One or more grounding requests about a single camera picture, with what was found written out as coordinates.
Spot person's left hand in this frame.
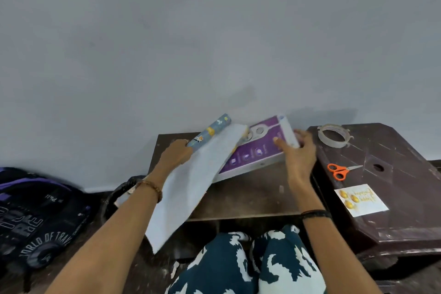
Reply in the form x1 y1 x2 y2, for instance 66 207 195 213
148 138 194 184

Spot person's right hand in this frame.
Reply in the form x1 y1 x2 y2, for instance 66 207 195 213
273 129 317 193

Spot clear tape roll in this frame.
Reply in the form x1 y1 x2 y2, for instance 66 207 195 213
317 124 355 148

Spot blue animal-print wrapping paper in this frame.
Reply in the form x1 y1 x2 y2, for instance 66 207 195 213
144 113 249 255

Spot purple white box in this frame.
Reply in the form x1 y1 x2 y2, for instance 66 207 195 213
212 115 300 183

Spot orange handled scissors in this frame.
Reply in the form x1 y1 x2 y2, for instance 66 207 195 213
326 163 363 181

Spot white card with gold stickers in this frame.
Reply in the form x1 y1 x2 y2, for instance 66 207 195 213
334 184 390 218

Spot person's right forearm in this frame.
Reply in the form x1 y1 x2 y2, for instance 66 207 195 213
291 183 383 294

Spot person's left forearm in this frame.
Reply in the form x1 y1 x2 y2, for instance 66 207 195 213
45 175 170 294

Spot small brown wooden table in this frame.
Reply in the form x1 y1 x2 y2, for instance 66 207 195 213
146 131 311 222

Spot black trash bin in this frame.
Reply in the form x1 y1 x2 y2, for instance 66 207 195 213
100 175 147 222

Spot brown plastic stool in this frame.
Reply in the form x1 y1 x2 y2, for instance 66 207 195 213
306 123 441 263

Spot teal white patterned trousers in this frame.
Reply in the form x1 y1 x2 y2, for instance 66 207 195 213
165 225 328 294

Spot black purple backpack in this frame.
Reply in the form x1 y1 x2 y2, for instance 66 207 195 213
0 167 92 270

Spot brown beaded bracelet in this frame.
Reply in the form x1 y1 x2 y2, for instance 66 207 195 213
135 180 163 204

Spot black cord bracelet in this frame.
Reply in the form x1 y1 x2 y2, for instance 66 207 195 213
299 209 332 221

